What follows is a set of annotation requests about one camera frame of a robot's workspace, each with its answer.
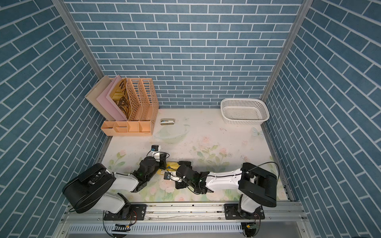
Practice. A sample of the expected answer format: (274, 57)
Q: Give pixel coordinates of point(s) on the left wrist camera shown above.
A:
(155, 151)

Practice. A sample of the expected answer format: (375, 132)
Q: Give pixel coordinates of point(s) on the white plastic mesh basket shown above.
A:
(244, 112)

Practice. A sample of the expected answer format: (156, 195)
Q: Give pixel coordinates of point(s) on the right green circuit board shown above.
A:
(252, 226)

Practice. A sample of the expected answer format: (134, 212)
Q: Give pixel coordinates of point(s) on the peach desk file organizer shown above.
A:
(144, 110)

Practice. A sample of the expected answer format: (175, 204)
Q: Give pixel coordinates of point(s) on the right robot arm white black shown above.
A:
(257, 187)

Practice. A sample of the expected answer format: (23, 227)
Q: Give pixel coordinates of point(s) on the pink folder board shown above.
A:
(106, 101)

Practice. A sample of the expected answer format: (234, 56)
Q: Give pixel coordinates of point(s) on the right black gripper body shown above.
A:
(179, 185)

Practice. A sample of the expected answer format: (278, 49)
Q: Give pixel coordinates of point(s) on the yellow brown patterned book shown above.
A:
(121, 98)

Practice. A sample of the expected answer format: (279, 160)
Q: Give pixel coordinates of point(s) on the grey white stapler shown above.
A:
(167, 122)

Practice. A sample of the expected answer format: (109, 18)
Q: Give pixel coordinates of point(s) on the floral table mat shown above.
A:
(199, 136)

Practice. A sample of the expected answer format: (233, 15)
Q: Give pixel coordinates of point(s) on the yellow car print pillowcase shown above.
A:
(172, 166)

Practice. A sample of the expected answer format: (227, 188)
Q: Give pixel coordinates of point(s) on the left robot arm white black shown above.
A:
(92, 188)

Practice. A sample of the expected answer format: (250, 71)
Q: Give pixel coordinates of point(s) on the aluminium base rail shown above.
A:
(199, 212)

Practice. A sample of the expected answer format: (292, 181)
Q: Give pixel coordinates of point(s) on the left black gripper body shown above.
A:
(156, 166)

